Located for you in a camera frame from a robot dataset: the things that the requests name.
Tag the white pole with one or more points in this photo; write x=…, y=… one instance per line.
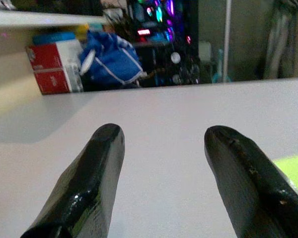
x=227, y=37

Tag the white raised counter shelf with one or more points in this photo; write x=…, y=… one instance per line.
x=39, y=18

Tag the teal bottle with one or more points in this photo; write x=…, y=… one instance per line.
x=219, y=72

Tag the blue fabric bag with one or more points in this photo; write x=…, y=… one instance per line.
x=111, y=62

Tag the red and white cardboard box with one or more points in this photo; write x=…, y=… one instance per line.
x=49, y=67

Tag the green mat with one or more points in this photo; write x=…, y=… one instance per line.
x=294, y=171

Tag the computer tower with coloured lights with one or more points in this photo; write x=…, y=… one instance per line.
x=164, y=37

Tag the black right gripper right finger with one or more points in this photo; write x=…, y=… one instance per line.
x=250, y=188

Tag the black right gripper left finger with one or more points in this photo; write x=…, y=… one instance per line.
x=89, y=178

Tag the grey hanging fabric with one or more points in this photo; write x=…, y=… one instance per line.
x=279, y=42

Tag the white wall box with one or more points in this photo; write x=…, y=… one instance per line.
x=205, y=50

